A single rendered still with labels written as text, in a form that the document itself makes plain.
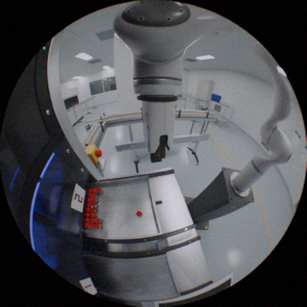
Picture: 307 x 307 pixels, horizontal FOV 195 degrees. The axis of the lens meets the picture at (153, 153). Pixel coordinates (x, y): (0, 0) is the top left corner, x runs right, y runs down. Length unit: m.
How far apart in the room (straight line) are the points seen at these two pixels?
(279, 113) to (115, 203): 0.78
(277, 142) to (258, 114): 4.70
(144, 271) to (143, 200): 0.32
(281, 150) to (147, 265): 0.67
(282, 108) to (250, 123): 4.87
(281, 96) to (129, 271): 0.81
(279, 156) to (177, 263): 0.57
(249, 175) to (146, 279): 0.66
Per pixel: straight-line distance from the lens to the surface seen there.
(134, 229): 0.40
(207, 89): 6.73
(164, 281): 0.47
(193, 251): 0.44
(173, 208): 0.42
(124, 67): 1.64
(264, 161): 0.55
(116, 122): 1.09
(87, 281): 0.41
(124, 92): 1.62
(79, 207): 0.37
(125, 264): 0.44
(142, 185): 0.44
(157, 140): 0.15
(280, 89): 0.46
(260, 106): 5.21
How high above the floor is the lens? 1.28
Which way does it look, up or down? 43 degrees down
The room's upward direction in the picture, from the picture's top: straight up
